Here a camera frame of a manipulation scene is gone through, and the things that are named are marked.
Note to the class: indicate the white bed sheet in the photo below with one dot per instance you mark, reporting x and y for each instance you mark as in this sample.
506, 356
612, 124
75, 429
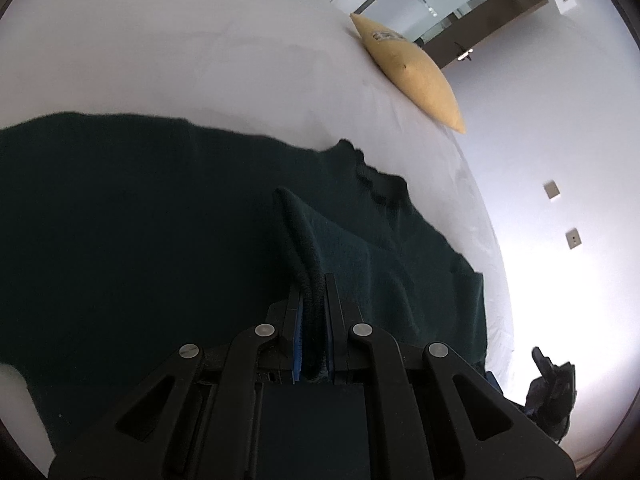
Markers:
291, 70

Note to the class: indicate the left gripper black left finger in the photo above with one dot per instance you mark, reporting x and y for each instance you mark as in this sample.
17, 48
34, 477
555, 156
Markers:
199, 417

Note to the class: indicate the dark green knit sweater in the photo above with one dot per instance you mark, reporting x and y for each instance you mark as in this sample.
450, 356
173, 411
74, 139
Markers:
124, 237

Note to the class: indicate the lower beige wall socket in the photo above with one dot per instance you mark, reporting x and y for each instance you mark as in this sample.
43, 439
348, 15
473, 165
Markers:
573, 238

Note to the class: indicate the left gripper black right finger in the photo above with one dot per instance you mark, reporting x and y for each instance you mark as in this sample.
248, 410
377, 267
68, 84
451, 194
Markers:
429, 414

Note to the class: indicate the yellow pillow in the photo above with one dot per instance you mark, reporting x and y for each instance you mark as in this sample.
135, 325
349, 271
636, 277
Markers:
411, 71

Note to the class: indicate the dark brown door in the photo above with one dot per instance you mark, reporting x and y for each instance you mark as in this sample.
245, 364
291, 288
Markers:
458, 41

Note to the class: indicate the beige wall socket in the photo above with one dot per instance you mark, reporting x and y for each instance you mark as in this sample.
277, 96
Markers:
552, 190
573, 238

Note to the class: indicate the upper beige wall socket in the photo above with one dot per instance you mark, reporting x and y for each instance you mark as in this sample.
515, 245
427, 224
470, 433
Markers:
552, 190

